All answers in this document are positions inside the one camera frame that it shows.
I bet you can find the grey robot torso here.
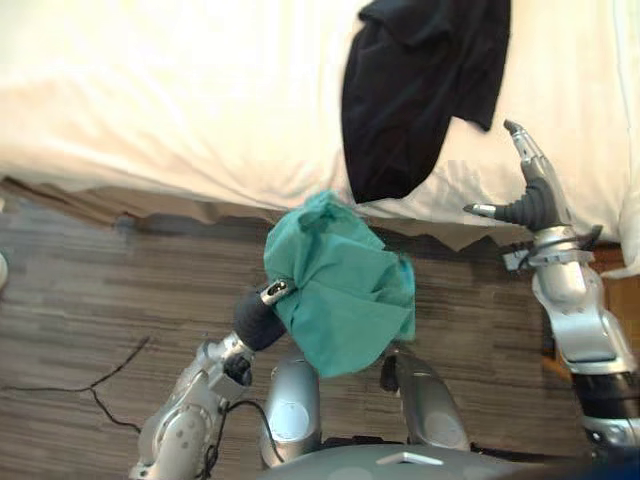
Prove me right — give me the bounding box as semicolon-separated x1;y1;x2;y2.
257;442;640;480

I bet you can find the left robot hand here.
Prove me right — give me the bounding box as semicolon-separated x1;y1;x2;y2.
233;279;292;352

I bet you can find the teal green cloth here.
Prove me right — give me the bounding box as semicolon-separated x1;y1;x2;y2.
263;189;418;379

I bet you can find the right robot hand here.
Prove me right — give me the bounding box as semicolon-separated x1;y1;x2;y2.
463;119;572;233

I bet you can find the white bed sheet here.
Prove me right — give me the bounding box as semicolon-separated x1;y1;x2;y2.
0;0;640;281

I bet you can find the black garment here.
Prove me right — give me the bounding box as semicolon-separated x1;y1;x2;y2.
341;0;513;205

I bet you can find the black floor cable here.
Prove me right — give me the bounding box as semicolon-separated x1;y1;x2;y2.
0;335;151;435

